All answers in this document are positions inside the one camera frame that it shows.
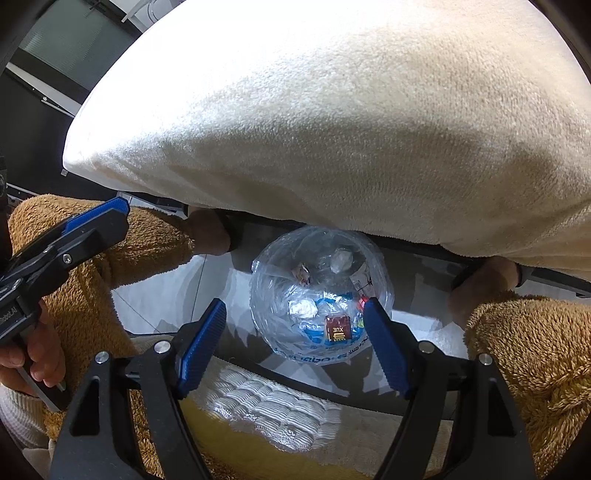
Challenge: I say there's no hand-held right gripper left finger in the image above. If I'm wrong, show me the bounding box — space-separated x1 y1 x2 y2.
48 298 228 480

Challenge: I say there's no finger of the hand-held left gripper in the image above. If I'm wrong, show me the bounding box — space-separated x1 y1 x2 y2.
8 196 130 274
11 213 130 298

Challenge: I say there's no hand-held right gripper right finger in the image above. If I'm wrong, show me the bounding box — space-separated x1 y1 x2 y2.
361 296 539 480

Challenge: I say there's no dark red carton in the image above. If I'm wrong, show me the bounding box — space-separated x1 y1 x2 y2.
324 315 352 345

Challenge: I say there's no white red printed wrapper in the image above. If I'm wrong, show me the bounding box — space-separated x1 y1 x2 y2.
350 270 376 309

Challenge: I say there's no white tissue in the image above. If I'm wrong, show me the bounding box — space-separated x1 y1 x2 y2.
329 248 354 273

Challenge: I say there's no clear plastic bag blue print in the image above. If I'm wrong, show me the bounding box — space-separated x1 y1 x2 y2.
249 224 396 367

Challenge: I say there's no person's left forearm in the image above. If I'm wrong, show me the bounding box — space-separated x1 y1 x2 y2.
0 382 66 463

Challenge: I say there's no person's left hand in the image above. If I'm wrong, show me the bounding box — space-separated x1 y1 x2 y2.
0 300 66 394

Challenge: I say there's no white knit sweater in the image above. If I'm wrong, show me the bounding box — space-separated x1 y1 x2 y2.
179 356 456 480

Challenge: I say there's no yellow cloth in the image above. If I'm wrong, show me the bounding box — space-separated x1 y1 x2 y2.
179 398 385 480

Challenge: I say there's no frosted glass door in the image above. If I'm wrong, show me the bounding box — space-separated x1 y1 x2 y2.
0 0 154 121

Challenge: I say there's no bed with beige blanket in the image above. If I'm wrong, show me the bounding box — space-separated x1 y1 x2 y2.
61 0 591 297

